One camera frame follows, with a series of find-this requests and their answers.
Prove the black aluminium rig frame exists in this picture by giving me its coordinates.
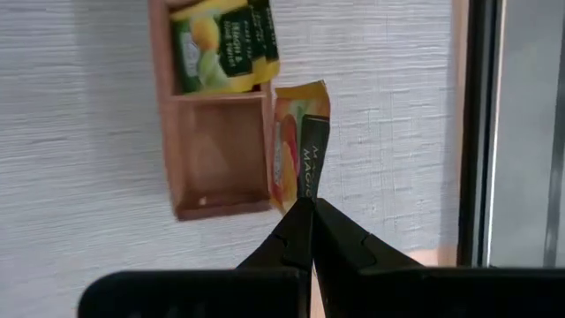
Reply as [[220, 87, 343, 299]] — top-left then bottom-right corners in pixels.
[[456, 0, 507, 269]]

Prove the wooden three-compartment tray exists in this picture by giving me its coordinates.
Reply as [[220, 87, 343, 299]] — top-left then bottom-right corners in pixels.
[[147, 0, 278, 223]]

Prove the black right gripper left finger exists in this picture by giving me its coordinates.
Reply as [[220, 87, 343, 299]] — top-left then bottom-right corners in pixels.
[[77, 196, 316, 318]]

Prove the green lemon lime tea packet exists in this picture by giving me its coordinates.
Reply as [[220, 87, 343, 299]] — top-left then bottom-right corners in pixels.
[[169, 2, 261, 96], [245, 0, 283, 86]]

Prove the orange mango tea packet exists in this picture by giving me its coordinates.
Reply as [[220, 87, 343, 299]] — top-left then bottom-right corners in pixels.
[[268, 79, 332, 216]]

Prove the grey woven placemat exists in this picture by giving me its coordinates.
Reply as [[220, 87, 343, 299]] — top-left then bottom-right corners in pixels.
[[0, 0, 456, 318]]

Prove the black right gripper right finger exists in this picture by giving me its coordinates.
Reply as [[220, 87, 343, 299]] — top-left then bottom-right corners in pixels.
[[313, 197, 565, 318]]

